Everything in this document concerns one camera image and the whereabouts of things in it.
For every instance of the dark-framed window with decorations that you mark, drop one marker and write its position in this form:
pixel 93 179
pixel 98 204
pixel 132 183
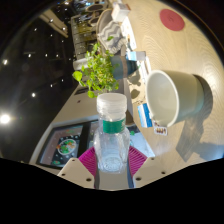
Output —
pixel 65 146

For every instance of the white and orange tissue box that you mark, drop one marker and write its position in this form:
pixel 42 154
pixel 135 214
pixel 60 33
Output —
pixel 120 12

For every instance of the white printed leaflet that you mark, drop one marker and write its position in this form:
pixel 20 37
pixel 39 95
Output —
pixel 129 33

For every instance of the green potted plant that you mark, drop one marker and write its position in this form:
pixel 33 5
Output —
pixel 100 71

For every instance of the white mug with green print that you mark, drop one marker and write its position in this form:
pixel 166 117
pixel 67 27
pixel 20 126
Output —
pixel 183 98

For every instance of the ceiling lights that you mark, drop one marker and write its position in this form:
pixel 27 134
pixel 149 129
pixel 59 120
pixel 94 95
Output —
pixel 4 118

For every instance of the grey curved sofa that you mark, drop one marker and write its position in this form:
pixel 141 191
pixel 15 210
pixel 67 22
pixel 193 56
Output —
pixel 128 87

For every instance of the small light blue box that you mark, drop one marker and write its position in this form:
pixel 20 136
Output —
pixel 136 56

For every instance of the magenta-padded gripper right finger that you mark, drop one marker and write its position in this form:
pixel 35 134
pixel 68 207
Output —
pixel 148 171

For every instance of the flat round red coaster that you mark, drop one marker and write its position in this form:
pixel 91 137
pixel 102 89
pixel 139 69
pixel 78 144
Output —
pixel 172 20

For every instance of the clear plastic bottle green label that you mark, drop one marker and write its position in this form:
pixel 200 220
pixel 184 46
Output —
pixel 111 146

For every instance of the flat blue box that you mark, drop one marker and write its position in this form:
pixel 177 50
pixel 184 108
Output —
pixel 144 116

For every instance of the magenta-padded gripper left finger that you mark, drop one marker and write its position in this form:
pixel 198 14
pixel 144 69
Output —
pixel 76 172

